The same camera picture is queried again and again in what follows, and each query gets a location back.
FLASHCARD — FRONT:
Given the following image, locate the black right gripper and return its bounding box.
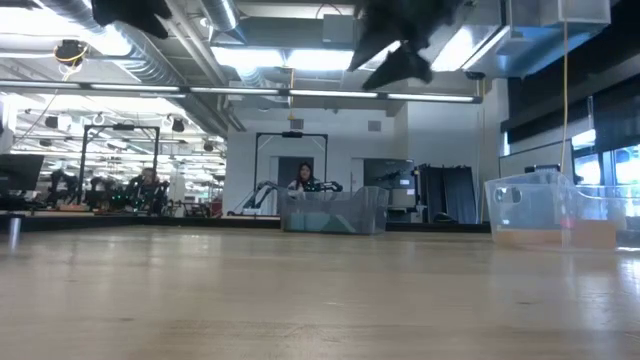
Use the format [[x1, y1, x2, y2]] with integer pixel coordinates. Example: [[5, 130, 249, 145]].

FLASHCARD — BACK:
[[347, 0, 467, 92]]

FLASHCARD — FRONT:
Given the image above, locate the grey translucent plastic bin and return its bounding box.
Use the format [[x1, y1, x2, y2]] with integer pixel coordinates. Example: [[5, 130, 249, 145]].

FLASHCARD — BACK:
[[277, 185, 390, 236]]

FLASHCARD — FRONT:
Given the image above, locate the teal wedge block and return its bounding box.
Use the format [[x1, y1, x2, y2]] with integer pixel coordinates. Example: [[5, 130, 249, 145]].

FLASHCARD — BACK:
[[322, 214, 359, 235]]

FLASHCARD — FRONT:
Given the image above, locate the teal rectangular block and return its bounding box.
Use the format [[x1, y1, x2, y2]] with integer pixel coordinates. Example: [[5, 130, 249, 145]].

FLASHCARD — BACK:
[[305, 212, 331, 233]]

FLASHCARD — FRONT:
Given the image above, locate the orange rectangular block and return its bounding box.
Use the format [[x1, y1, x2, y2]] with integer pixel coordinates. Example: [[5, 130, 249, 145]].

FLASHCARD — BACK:
[[493, 228, 566, 249]]

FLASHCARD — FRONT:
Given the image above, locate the long ceiling light bar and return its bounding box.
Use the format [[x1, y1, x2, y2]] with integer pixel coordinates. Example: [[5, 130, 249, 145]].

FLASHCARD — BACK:
[[0, 79, 484, 105]]

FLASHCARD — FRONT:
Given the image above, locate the dark storage cabinet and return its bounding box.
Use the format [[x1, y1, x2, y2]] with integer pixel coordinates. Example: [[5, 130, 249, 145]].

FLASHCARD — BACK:
[[363, 157, 417, 223]]

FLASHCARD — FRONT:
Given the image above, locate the person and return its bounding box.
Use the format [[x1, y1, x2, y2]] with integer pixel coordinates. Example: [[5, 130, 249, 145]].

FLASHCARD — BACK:
[[130, 167, 166, 211], [291, 160, 321, 194]]

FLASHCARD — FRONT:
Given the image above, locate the black curtain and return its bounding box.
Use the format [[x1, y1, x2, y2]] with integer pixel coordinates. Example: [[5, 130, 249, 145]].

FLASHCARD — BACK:
[[417, 163, 477, 225]]

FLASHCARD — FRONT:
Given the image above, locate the clear plastic bin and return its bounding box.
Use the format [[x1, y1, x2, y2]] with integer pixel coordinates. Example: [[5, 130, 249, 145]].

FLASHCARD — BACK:
[[483, 169, 640, 252]]

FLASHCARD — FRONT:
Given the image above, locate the dark computer monitor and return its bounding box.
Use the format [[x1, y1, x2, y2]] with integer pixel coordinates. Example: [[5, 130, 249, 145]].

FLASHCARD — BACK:
[[0, 153, 46, 192]]

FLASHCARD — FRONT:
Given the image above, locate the black gantry frame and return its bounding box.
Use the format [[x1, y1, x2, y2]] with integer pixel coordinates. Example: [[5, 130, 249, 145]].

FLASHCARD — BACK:
[[77, 123, 162, 201], [253, 130, 330, 211]]

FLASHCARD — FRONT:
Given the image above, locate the black aluminium table frame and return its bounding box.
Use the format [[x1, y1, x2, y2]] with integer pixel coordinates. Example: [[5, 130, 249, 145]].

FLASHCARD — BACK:
[[0, 213, 492, 235]]

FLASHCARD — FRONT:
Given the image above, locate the yellow hanging cable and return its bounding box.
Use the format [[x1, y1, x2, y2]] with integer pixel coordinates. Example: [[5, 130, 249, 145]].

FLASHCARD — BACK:
[[558, 0, 572, 175]]

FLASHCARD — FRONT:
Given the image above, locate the silver spiral ventilation duct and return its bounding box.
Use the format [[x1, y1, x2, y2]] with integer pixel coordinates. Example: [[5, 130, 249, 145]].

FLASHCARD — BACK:
[[29, 0, 231, 136]]

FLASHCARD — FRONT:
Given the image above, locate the black ceiling cord reel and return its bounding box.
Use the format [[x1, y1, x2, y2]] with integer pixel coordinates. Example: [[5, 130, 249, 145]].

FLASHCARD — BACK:
[[53, 38, 90, 69]]

